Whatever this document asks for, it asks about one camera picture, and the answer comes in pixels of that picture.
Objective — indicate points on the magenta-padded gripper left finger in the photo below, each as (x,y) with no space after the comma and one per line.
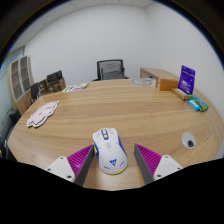
(76,161)

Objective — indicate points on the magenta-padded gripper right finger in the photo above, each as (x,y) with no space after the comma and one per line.
(151,161)

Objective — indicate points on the white blue yellow computer mouse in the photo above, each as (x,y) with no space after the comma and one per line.
(110,151)

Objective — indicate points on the blue packet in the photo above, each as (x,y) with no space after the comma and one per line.
(193,105)

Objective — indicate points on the white green paper leaflet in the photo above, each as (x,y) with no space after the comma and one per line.
(75,87)

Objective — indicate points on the black armchair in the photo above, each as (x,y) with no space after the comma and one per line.
(8,130)

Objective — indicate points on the green packet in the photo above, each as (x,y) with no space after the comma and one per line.
(200,103)

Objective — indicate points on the orange wooden box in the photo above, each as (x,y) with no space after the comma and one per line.
(166,84)

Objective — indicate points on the small brown cardboard box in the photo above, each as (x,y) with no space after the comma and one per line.
(43,87)

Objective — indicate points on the small black chair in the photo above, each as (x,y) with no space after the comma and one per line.
(35,90)

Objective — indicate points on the dark box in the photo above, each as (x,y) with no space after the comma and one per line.
(54,77)

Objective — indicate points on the purple sign card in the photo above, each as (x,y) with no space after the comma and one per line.
(186,80)

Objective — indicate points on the wooden side desk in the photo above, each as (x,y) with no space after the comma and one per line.
(156,72)

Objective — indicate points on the wooden shelf unit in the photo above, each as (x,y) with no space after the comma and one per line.
(19,83)

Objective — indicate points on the black mesh office chair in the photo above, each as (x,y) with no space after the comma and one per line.
(110,69)

